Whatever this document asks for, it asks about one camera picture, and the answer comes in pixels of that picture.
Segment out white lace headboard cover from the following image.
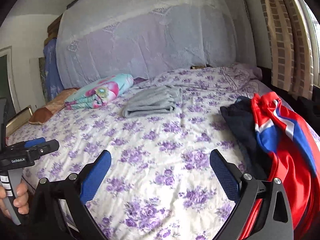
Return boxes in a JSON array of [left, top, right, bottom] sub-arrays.
[[55, 0, 258, 89]]

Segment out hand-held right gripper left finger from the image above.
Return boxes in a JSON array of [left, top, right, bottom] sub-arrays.
[[30, 150, 112, 240]]

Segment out brick pattern curtain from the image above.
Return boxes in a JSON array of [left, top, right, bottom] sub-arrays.
[[256, 0, 320, 98]]

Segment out person's left hand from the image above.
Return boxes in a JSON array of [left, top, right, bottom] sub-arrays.
[[0, 181, 29, 218]]

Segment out purple striped pillow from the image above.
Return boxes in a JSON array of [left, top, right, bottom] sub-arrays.
[[220, 64, 263, 88]]

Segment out dark door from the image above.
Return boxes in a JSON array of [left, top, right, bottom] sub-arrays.
[[0, 46, 20, 115]]

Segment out red and blue jacket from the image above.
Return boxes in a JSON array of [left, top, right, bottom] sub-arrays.
[[232, 92, 320, 240]]

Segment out grey pants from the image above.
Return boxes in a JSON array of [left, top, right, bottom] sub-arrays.
[[122, 85, 183, 118]]

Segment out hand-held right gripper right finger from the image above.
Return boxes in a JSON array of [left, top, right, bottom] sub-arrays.
[[210, 149, 294, 240]]

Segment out navy blue garment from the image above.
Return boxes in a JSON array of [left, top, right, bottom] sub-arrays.
[[220, 95, 269, 180]]

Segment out wooden headboard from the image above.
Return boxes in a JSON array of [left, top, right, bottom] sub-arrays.
[[46, 16, 63, 40]]

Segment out purple floral bedsheet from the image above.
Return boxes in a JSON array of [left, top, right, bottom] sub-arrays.
[[7, 64, 320, 240]]

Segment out blue printed hanging cloth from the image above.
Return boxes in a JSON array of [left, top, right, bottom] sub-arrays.
[[43, 38, 64, 103]]

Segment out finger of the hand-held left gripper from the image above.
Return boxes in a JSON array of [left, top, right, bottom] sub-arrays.
[[30, 140, 60, 160], [24, 137, 47, 148]]

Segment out brown satin pillow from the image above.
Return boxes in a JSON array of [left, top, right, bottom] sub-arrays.
[[29, 87, 80, 125]]

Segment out folded turquoise pink floral blanket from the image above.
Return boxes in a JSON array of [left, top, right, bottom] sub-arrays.
[[64, 74, 134, 110]]

